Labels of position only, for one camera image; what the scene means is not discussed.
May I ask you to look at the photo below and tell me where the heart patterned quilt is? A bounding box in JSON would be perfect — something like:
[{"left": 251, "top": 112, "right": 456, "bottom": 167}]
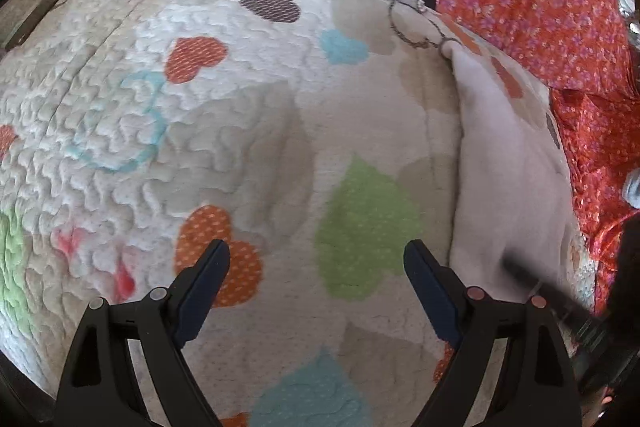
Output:
[{"left": 0, "top": 0, "right": 601, "bottom": 427}]

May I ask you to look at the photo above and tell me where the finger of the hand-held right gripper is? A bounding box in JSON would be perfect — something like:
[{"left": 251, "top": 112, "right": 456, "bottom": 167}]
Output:
[{"left": 501, "top": 256, "right": 603, "bottom": 330}]

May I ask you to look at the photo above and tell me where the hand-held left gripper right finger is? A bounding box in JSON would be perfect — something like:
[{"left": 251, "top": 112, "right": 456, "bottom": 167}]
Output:
[{"left": 403, "top": 239, "right": 583, "bottom": 427}]

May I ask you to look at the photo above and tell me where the white floral knit cardigan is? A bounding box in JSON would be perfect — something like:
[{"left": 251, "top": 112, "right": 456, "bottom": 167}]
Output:
[{"left": 442, "top": 42, "right": 583, "bottom": 303}]

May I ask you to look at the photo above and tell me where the grey fuzzy sock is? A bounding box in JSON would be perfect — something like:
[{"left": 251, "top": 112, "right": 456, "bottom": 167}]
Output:
[{"left": 622, "top": 172, "right": 640, "bottom": 210}]

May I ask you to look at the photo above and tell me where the dark brown flat object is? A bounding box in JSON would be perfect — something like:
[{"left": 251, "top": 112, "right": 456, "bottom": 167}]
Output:
[{"left": 2, "top": 0, "right": 78, "bottom": 52}]

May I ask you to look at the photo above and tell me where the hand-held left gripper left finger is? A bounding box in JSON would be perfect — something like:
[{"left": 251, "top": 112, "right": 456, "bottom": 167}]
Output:
[{"left": 54, "top": 239, "right": 232, "bottom": 427}]

